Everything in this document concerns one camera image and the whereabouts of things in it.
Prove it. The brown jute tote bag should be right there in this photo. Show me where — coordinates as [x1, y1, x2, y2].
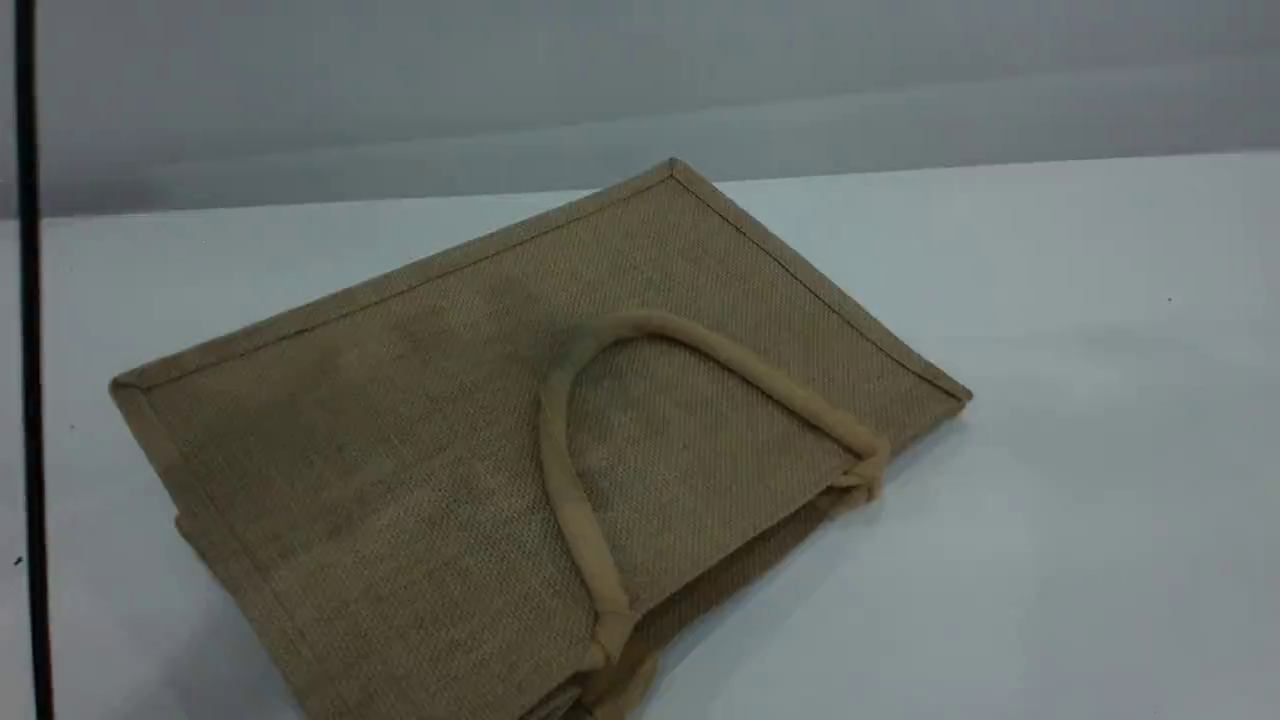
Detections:
[108, 157, 974, 720]

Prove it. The black cable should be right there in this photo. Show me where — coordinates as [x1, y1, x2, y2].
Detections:
[13, 0, 57, 720]

